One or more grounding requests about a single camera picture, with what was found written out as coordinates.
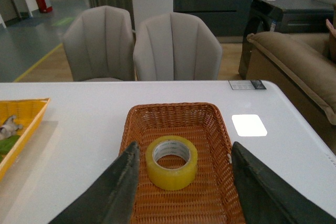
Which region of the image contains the yellow wicker basket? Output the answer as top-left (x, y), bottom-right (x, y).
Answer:
top-left (1, 98), bottom-right (50, 177)

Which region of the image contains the right grey upholstered chair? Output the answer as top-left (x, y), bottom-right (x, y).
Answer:
top-left (133, 13), bottom-right (222, 81)

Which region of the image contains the brown wicker basket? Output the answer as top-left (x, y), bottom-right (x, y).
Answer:
top-left (119, 102), bottom-right (247, 224)

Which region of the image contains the black washing machine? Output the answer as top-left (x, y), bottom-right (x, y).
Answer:
top-left (238, 0), bottom-right (334, 79)

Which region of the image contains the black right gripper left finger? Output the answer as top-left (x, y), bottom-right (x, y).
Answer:
top-left (50, 142), bottom-right (140, 223)

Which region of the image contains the grey upholstered chair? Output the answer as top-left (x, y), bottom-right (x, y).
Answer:
top-left (133, 13), bottom-right (222, 81)
top-left (62, 6), bottom-right (135, 81)

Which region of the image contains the brown sofa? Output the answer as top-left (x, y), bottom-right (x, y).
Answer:
top-left (246, 31), bottom-right (335, 152)

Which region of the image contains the yellow packing tape roll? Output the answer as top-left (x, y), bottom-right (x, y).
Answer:
top-left (145, 135), bottom-right (198, 190)

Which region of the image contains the left grey upholstered chair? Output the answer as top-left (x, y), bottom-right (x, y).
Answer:
top-left (62, 6), bottom-right (135, 81)

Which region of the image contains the grey white toy animal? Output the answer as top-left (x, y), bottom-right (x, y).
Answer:
top-left (1, 115), bottom-right (23, 140)

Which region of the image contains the label sticker on table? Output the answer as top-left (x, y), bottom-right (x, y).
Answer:
top-left (229, 80), bottom-right (266, 90)

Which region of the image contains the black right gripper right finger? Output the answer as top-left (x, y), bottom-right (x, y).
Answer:
top-left (231, 142), bottom-right (335, 223)

